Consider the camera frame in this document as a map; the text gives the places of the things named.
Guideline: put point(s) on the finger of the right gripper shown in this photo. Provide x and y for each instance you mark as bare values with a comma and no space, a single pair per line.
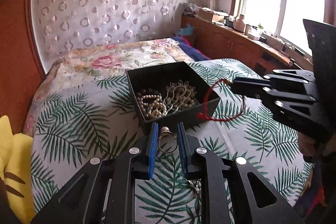
252,88

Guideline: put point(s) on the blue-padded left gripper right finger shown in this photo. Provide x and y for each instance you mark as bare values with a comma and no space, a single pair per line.
196,161

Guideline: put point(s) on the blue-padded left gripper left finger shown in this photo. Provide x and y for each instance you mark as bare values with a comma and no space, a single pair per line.
141,157

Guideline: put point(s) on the black jewelry box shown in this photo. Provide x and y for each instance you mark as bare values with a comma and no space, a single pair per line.
171,93

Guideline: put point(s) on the wooden sideboard cabinet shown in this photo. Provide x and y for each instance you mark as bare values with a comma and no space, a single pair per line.
218,42

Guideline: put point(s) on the pink bottle on sideboard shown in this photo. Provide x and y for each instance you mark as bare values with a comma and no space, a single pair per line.
239,24

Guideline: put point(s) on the dark blue blanket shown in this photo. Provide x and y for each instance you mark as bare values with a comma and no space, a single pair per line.
193,53

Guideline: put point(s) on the palm leaf print bedsheet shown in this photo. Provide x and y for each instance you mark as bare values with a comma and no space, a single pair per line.
78,123

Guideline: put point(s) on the cardboard box on sideboard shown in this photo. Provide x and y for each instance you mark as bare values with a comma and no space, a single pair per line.
211,15

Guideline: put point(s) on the blue tissue box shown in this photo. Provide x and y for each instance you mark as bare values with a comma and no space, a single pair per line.
186,31

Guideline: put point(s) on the floral quilt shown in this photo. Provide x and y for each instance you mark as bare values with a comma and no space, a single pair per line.
101,64

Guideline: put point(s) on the yellow plush toy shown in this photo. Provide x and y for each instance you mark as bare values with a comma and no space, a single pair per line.
16,189

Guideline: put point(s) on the brown wooden wardrobe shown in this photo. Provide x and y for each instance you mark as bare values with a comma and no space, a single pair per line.
21,67

